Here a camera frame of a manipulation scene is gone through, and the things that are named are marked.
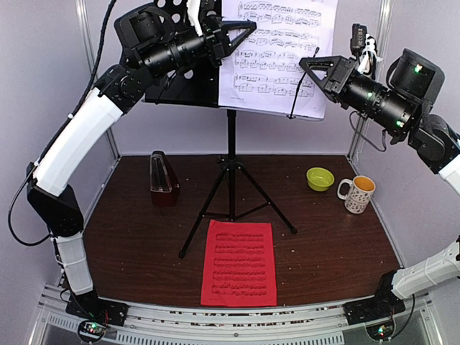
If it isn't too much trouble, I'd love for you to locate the black music stand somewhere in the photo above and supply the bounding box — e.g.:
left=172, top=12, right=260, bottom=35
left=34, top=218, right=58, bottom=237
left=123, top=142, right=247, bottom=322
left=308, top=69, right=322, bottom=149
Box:
left=140, top=0, right=326, bottom=259

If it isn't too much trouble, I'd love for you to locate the aluminium front rail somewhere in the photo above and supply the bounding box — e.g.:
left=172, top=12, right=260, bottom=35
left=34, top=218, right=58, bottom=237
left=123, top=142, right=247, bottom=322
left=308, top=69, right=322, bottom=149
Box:
left=30, top=283, right=443, bottom=345

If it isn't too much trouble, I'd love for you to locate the green bowl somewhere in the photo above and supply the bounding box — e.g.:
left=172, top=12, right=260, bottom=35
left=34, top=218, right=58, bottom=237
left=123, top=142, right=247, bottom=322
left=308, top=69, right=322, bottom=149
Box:
left=305, top=167, right=335, bottom=192

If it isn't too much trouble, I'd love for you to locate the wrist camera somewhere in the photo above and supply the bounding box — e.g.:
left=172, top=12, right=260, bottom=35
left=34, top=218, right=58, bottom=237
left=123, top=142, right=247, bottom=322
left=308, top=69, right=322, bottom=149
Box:
left=186, top=0, right=216, bottom=30
left=350, top=23, right=382, bottom=78

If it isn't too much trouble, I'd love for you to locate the white patterned mug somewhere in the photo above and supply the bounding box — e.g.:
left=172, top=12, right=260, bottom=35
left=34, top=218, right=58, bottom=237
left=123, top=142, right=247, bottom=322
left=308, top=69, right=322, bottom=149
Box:
left=337, top=175, right=376, bottom=214

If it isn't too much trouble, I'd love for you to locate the white sheet music page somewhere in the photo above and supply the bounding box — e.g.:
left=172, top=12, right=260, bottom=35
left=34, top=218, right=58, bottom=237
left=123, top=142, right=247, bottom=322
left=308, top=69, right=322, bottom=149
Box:
left=218, top=0, right=338, bottom=121

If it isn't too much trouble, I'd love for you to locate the red paper sheet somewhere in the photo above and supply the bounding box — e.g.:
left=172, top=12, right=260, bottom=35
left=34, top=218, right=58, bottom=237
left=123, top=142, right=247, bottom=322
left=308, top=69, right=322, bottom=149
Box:
left=201, top=220, right=277, bottom=308

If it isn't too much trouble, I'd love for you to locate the right aluminium corner post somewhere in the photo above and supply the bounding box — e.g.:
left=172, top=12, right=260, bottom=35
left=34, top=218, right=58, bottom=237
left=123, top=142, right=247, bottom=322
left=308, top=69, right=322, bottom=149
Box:
left=348, top=1, right=393, bottom=163

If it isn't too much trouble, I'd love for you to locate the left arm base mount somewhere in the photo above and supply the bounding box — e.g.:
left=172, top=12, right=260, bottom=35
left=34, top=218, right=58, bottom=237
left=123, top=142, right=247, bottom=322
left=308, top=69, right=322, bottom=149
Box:
left=65, top=300, right=129, bottom=343

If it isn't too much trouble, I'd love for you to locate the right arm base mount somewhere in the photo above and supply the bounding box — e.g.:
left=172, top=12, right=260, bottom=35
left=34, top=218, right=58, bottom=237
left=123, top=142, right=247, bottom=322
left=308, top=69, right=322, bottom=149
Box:
left=344, top=298, right=405, bottom=343

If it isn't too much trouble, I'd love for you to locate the brown wooden metronome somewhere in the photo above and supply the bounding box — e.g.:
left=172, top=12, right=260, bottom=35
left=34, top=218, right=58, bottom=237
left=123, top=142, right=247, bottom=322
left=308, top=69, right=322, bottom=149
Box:
left=149, top=150, right=180, bottom=207

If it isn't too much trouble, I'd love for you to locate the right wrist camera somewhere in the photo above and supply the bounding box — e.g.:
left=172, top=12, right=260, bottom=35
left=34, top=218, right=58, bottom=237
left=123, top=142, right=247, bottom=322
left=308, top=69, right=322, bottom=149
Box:
left=350, top=23, right=382, bottom=78

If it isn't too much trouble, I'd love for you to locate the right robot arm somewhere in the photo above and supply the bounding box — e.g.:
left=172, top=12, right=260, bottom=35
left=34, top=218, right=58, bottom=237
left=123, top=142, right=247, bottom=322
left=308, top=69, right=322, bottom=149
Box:
left=299, top=49, right=459, bottom=318

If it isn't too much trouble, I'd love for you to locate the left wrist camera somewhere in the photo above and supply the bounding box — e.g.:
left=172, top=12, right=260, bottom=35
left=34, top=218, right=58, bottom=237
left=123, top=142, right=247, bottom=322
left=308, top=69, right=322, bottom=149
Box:
left=186, top=0, right=216, bottom=30

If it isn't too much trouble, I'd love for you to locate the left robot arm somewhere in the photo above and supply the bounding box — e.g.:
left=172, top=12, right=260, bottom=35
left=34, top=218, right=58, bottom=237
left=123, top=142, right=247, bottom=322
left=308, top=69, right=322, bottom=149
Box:
left=21, top=1, right=257, bottom=319

